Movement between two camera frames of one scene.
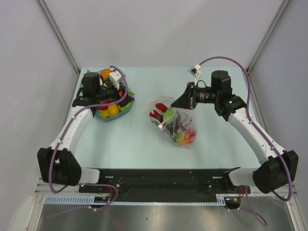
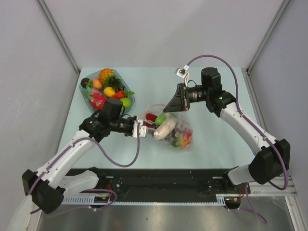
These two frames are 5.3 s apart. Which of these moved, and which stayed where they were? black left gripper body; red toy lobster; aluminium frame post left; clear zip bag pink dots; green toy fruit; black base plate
Moved: black left gripper body; red toy lobster; green toy fruit; clear zip bag pink dots
Stayed: aluminium frame post left; black base plate
